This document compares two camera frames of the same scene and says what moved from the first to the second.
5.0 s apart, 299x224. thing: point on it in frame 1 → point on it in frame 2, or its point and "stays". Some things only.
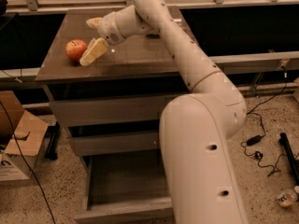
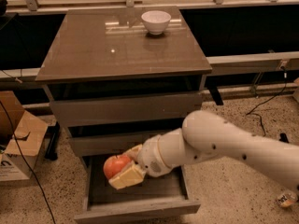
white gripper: [107, 28] → [149, 157]
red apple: [75, 49] → [114, 164]
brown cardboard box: [20, 131] stays
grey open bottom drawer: [124, 186] stays
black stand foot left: [51, 141] stays
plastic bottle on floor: [288, 197] stays
